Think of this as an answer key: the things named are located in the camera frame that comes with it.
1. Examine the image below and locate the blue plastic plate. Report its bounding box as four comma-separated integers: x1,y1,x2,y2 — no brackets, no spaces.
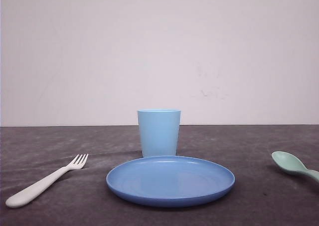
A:
106,156,235,208

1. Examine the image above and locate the white plastic fork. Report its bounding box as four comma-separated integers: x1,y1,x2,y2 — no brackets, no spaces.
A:
5,154,89,208

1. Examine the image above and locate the mint green plastic spoon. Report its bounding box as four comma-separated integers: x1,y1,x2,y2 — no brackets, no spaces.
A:
271,151,319,182

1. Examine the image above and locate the light blue plastic cup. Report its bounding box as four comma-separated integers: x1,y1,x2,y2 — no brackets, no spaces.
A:
138,109,181,157

